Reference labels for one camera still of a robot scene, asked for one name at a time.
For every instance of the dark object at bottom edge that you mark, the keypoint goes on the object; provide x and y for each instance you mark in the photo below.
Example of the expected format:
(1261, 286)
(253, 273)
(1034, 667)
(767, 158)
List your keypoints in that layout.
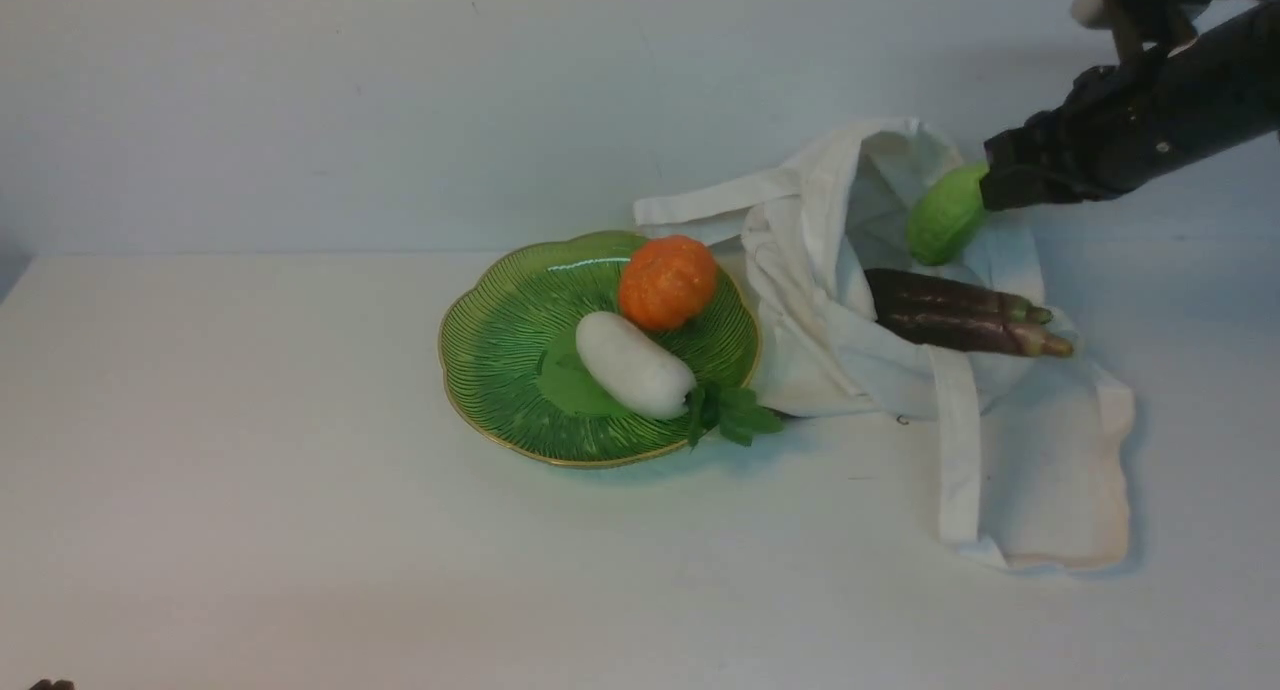
(48, 684)

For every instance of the white radish with leaves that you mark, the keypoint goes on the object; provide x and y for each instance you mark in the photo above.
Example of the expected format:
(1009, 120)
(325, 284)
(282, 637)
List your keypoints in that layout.
(653, 383)

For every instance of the lower purple eggplant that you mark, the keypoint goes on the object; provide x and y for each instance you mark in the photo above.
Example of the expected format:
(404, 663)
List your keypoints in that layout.
(977, 332)

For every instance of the green cucumber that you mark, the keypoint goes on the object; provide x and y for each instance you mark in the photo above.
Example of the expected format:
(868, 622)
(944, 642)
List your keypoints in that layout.
(948, 216)

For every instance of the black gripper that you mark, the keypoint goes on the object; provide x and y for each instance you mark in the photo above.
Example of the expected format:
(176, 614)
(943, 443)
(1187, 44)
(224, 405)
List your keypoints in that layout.
(1098, 145)

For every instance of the white cloth tote bag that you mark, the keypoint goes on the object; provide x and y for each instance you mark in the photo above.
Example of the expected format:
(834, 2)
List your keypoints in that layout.
(1030, 449)

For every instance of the orange round vegetable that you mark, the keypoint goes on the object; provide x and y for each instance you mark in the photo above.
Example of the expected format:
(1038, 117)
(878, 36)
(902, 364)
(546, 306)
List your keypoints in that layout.
(667, 282)

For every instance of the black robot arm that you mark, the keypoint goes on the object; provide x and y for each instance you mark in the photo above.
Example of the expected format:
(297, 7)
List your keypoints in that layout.
(1192, 79)

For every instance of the purple eggplant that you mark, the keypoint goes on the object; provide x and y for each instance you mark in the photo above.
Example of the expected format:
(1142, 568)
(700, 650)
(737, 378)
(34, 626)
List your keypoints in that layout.
(897, 290)
(977, 332)

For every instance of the upper purple eggplant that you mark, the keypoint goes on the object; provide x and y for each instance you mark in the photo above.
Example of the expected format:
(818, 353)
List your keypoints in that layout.
(897, 290)

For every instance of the green ribbed plate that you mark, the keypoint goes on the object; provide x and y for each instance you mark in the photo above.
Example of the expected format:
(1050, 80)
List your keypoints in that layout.
(511, 370)

